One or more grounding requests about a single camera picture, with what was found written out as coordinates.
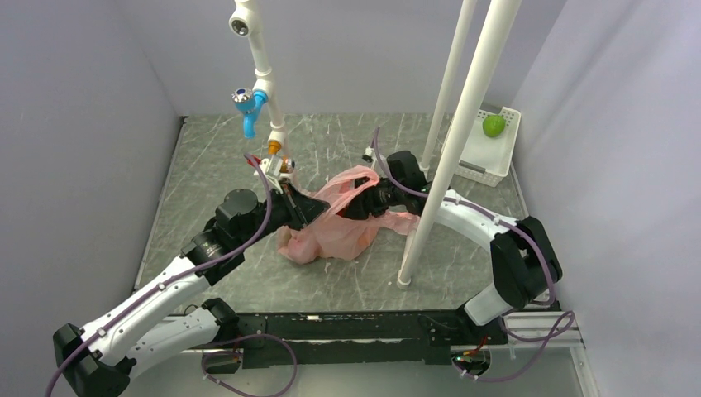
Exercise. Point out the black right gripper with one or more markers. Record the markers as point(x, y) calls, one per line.
point(362, 203)

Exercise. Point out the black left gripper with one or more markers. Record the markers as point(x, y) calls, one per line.
point(302, 209)

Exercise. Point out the pink plastic bag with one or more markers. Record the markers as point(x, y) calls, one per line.
point(333, 236)

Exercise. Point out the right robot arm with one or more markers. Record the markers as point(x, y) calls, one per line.
point(524, 263)

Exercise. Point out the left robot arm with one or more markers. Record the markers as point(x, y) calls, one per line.
point(98, 358)

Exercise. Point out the green fake lime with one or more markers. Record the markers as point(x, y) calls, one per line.
point(493, 125)

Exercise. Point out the orange faucet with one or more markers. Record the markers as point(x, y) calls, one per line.
point(279, 161)

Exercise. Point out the blue faucet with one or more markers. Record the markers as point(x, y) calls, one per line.
point(249, 103)

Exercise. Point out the white plastic basket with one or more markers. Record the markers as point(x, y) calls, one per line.
point(486, 159)

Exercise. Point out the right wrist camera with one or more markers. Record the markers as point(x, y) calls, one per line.
point(369, 155)

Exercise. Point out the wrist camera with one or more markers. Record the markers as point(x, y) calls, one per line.
point(369, 155)
point(275, 181)

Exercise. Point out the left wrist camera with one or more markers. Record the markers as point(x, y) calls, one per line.
point(275, 181)

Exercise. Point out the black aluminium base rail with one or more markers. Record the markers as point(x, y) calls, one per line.
point(432, 337)

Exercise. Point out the white PVC pipe frame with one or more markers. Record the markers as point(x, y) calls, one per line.
point(245, 22)

